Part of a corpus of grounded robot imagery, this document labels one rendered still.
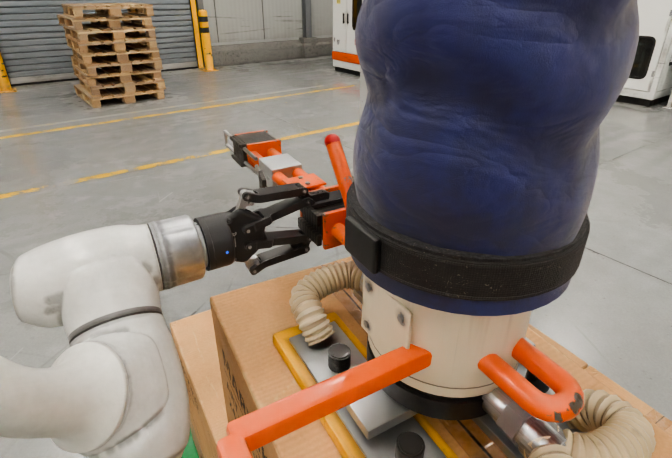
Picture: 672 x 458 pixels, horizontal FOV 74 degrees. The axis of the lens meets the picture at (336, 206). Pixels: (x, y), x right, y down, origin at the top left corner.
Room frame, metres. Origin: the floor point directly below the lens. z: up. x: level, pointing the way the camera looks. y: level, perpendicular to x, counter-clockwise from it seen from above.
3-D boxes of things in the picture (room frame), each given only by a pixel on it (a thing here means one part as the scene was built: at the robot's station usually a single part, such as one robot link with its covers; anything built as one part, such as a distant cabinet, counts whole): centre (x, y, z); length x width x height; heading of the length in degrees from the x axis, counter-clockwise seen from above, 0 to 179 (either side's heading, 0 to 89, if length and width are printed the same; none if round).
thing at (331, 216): (0.62, 0.00, 1.20); 0.10 x 0.08 x 0.06; 119
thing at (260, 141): (0.92, 0.17, 1.20); 0.08 x 0.07 x 0.05; 29
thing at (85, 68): (7.04, 3.34, 0.65); 1.29 x 1.10 x 1.31; 36
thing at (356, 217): (0.40, -0.12, 1.31); 0.23 x 0.23 x 0.04
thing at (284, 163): (0.80, 0.11, 1.20); 0.07 x 0.07 x 0.04; 29
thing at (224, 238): (0.55, 0.15, 1.20); 0.09 x 0.07 x 0.08; 121
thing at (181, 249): (0.51, 0.21, 1.20); 0.09 x 0.06 x 0.09; 31
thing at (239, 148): (0.85, 0.19, 1.20); 0.31 x 0.03 x 0.05; 29
